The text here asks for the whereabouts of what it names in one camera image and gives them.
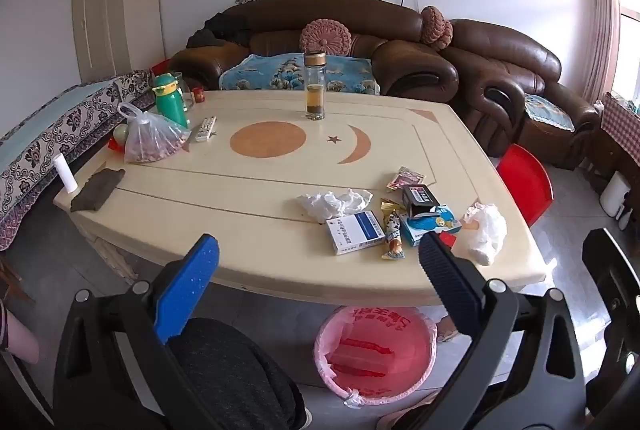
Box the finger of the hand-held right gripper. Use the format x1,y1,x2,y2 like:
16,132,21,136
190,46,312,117
582,228,640,417

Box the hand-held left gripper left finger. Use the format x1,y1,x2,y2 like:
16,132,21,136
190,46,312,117
52,234,221,430

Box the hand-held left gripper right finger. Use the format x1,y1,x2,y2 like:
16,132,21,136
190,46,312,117
392,232,587,430

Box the white plastic bag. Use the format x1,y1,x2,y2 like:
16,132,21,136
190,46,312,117
460,202,508,267

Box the cow print snack wrapper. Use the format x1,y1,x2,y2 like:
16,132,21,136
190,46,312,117
380,199,407,261

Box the black box with white label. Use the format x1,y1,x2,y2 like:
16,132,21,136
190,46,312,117
401,184,442,219

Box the blue and white medicine box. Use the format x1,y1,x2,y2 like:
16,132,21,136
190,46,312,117
326,211,387,257

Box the pink trash bin with liner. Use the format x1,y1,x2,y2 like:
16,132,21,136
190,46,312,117
313,305,438,407

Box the white tissue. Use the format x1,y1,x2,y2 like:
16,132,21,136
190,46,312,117
296,189,373,225

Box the pink beige shoe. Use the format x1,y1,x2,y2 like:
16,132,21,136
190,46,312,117
436,315,461,344

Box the blue cartoon box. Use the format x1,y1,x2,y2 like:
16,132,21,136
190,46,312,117
399,205,463,247

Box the white floor appliance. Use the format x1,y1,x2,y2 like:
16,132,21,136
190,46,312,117
600,172,632,231

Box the red plastic stool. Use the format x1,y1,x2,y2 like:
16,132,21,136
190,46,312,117
496,144,555,228

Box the dark brown cloth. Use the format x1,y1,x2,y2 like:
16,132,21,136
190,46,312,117
70,168,126,213

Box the clear plastic bag of nuts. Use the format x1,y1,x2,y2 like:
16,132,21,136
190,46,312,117
118,102,192,165

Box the white remote control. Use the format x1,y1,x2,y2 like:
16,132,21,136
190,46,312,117
194,116,218,143

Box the white paper roll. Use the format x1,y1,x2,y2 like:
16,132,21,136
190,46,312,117
54,155,78,195

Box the green thermos flask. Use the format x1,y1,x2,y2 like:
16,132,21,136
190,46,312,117
151,72,192,129

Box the clear glass jar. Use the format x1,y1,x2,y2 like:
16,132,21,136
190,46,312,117
177,80,196,111

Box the checked tablecloth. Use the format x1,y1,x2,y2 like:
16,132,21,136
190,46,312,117
600,92,640,171

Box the blue armchair seat cover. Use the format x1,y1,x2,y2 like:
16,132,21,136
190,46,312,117
522,92,576,133

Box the bed with patterned cover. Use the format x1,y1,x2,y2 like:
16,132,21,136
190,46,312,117
0,70,156,251

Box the blue floral sofa cover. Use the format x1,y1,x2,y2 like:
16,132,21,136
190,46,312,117
219,52,381,96

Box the glass tea bottle gold lid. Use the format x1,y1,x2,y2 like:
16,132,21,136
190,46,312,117
304,51,327,121

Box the brown leather armchair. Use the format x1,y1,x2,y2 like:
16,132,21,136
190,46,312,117
440,18,601,171

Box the dark clothes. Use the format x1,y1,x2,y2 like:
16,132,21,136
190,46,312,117
186,10,256,50

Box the round pink knitted cushion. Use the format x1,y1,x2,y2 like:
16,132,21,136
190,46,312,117
299,17,353,55
419,6,453,50

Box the cream wardrobe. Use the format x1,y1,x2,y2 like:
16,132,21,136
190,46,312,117
70,0,166,85

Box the pink curtain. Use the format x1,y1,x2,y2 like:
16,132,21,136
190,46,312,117
582,0,626,105

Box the brown leather sofa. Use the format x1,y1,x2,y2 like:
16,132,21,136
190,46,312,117
170,0,460,100

